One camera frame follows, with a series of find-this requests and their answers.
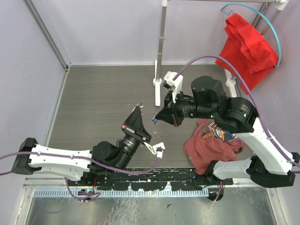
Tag aluminium corner profile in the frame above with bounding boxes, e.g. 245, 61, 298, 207
23, 0, 72, 70

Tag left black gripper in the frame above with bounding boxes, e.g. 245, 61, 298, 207
116, 106, 152, 172

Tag blue clothes hanger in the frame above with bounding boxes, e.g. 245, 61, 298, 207
220, 3, 282, 67

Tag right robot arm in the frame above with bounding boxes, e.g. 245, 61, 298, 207
155, 72, 300, 188

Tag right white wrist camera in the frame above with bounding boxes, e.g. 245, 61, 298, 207
162, 71, 183, 103

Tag white pole base foot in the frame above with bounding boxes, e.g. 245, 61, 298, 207
152, 60, 162, 107

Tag black mounting plate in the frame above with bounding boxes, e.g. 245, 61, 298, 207
68, 167, 220, 191

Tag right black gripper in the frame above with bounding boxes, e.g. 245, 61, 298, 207
155, 87, 216, 127

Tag red cloth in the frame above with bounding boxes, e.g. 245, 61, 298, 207
220, 13, 279, 90

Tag metal rack pole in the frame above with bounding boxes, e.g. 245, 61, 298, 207
155, 0, 168, 81

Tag metal keyring with keys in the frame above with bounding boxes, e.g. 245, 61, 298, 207
136, 102, 144, 109

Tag maroon printed t-shirt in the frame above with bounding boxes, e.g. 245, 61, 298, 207
183, 119, 247, 175

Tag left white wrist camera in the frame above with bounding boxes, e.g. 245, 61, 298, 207
143, 142, 165, 159

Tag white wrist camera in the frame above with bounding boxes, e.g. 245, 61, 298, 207
143, 142, 165, 159
162, 71, 183, 103

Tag blue tagged key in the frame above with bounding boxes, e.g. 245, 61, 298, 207
152, 114, 158, 125

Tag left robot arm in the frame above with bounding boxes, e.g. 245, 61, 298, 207
11, 104, 151, 186

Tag slotted cable duct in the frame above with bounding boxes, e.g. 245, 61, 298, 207
33, 188, 209, 198

